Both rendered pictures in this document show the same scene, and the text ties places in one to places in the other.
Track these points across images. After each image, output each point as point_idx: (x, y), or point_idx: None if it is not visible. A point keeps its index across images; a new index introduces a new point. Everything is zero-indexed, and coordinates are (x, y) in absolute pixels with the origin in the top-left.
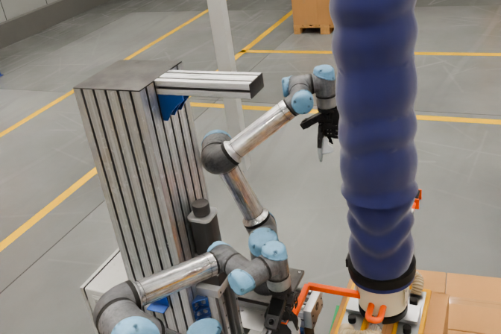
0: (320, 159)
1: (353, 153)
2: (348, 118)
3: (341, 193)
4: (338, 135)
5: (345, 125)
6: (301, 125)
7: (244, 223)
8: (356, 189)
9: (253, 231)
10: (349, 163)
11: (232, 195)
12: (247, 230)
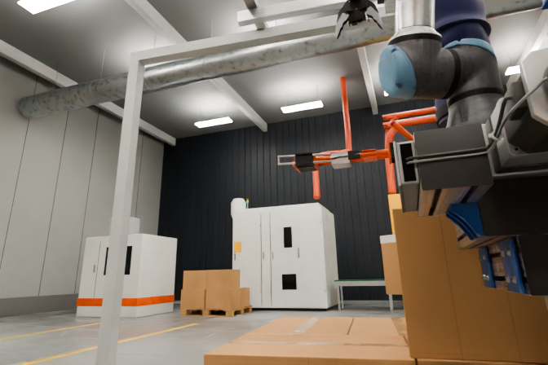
0: (382, 25)
1: None
2: None
3: (476, 18)
4: None
5: None
6: None
7: (435, 31)
8: (485, 14)
9: (457, 41)
10: None
11: None
12: (436, 48)
